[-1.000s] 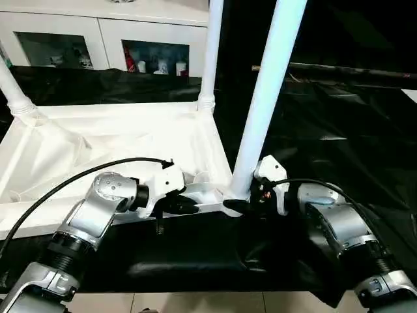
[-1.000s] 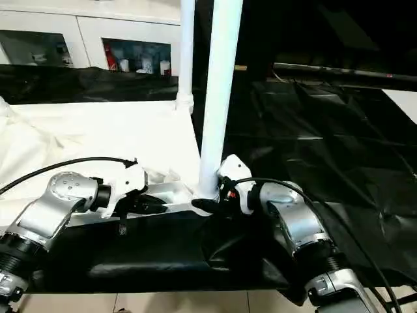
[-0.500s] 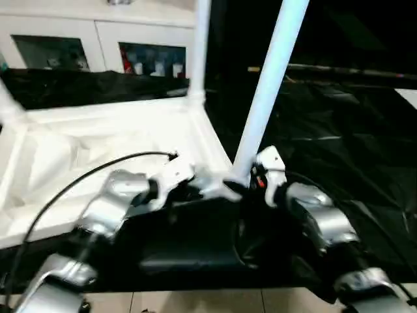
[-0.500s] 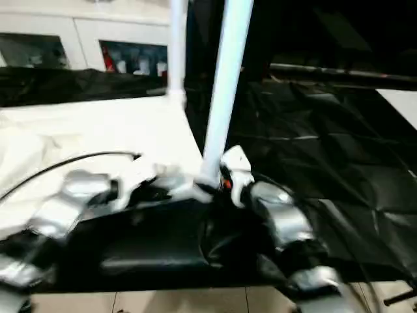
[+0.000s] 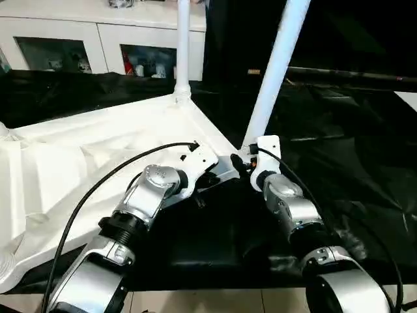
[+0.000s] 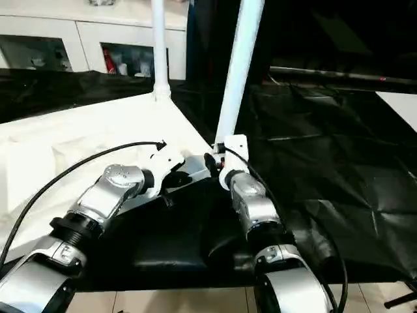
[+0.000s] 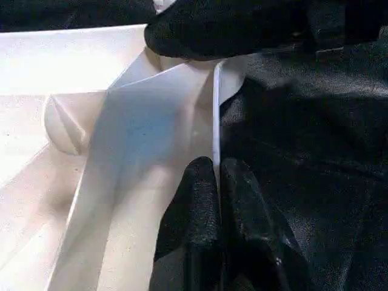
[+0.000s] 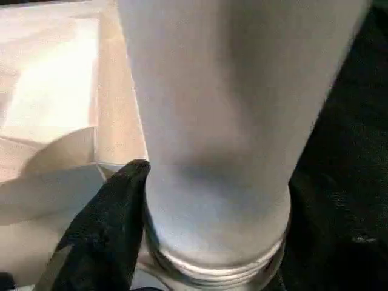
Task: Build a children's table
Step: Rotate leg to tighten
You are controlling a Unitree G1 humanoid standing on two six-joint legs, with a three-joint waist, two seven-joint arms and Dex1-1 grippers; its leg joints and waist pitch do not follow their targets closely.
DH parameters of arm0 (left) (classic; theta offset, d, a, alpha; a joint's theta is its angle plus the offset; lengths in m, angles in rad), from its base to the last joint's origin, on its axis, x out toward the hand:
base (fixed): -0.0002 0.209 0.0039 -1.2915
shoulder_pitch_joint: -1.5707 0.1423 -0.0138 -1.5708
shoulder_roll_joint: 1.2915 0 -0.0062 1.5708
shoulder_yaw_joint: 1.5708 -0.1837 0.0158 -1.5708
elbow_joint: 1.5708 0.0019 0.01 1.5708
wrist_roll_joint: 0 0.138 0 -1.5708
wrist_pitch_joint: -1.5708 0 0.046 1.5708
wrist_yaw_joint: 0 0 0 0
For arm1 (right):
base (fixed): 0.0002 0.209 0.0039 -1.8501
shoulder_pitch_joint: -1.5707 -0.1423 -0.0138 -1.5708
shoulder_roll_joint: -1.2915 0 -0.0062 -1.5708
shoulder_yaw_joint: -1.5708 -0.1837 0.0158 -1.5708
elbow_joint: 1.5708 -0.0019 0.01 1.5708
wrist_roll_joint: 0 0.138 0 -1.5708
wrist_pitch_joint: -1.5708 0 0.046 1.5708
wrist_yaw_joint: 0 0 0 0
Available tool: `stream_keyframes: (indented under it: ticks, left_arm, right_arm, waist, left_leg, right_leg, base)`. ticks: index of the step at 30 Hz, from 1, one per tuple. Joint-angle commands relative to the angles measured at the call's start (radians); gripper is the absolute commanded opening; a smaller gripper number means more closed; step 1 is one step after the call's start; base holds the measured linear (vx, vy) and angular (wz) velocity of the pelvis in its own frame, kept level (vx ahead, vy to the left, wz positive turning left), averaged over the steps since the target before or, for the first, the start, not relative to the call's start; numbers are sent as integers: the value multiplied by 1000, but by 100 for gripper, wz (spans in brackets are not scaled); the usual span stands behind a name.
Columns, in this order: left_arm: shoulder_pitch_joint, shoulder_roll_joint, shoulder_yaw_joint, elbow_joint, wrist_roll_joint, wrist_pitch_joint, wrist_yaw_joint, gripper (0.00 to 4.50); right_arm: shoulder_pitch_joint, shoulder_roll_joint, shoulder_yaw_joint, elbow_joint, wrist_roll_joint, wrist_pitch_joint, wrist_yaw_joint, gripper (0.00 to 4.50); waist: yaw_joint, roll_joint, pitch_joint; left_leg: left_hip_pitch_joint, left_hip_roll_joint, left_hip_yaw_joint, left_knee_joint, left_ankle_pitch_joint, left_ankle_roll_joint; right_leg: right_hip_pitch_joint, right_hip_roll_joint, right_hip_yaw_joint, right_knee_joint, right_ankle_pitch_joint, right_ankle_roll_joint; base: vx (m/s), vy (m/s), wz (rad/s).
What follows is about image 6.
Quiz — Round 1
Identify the white sideboard with glass doors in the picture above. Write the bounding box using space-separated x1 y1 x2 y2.
0 0 189 81

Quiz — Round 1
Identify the white flat panel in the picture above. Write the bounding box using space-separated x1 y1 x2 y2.
374 91 417 130

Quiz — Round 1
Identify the black floor stand foot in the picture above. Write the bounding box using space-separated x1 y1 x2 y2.
383 288 417 309

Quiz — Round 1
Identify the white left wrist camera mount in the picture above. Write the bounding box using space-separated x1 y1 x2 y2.
141 146 186 197

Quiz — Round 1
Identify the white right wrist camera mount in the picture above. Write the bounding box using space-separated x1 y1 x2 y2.
211 133 251 192

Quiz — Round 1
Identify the black work mat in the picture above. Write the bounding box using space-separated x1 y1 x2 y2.
0 67 417 291

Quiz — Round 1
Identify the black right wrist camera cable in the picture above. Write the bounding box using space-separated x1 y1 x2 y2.
221 148 348 312

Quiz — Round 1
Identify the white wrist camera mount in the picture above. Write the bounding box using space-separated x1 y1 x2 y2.
141 146 186 197
211 133 251 192

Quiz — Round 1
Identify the grey metal rod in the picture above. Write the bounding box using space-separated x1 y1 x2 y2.
269 66 417 86

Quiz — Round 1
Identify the black backdrop cloth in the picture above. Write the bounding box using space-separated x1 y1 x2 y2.
186 0 417 89

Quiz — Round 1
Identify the white plastic table top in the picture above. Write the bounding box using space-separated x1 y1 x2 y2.
0 90 225 265

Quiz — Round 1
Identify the white plastic table leg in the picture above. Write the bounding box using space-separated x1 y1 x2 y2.
213 0 265 145
150 0 172 102

